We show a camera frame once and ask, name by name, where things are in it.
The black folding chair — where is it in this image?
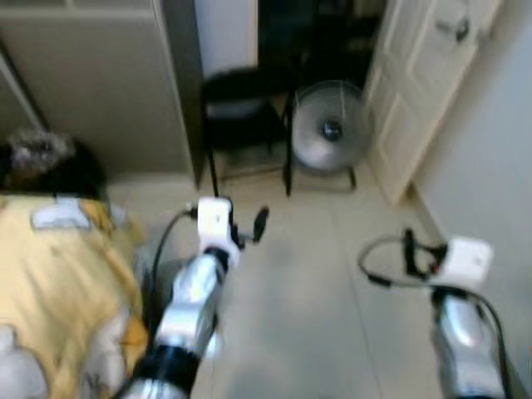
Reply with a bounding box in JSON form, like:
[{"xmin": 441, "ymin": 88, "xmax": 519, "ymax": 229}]
[{"xmin": 199, "ymin": 68, "xmax": 293, "ymax": 198}]

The grey floor fan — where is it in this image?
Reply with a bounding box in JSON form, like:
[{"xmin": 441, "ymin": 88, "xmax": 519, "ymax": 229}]
[{"xmin": 291, "ymin": 79, "xmax": 373, "ymax": 194}]

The black rubbish bag full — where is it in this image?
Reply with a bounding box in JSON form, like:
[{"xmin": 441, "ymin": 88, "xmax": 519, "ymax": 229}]
[{"xmin": 0, "ymin": 129, "xmax": 109, "ymax": 200}]

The cream panelled door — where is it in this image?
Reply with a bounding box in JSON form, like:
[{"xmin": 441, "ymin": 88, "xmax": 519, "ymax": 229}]
[{"xmin": 363, "ymin": 0, "xmax": 504, "ymax": 207}]

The yellow cartoon print quilt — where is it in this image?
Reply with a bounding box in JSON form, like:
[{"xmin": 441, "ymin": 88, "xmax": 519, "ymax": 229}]
[{"xmin": 0, "ymin": 193, "xmax": 150, "ymax": 399}]

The beige sliding door wardrobe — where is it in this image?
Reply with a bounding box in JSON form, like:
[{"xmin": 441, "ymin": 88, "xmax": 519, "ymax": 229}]
[{"xmin": 0, "ymin": 0, "xmax": 204, "ymax": 188}]

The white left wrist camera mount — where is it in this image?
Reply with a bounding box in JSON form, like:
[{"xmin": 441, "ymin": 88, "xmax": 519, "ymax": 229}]
[{"xmin": 197, "ymin": 197, "xmax": 235, "ymax": 250}]

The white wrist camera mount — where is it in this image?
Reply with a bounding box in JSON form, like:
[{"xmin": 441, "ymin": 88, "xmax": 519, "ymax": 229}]
[
  {"xmin": 434, "ymin": 237, "xmax": 493, "ymax": 292},
  {"xmin": 197, "ymin": 197, "xmax": 235, "ymax": 250}
]

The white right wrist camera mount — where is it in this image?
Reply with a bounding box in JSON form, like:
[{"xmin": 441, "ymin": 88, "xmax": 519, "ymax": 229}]
[{"xmin": 434, "ymin": 237, "xmax": 493, "ymax": 292}]

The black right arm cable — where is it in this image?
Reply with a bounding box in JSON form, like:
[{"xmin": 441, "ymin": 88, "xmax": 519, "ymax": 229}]
[{"xmin": 357, "ymin": 235, "xmax": 510, "ymax": 399}]

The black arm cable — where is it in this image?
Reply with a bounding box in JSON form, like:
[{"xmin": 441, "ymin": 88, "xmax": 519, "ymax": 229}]
[
  {"xmin": 150, "ymin": 208, "xmax": 200, "ymax": 310},
  {"xmin": 357, "ymin": 235, "xmax": 510, "ymax": 399}
]

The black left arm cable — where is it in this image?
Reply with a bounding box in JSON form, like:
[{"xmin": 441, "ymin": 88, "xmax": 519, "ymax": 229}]
[{"xmin": 150, "ymin": 208, "xmax": 200, "ymax": 310}]

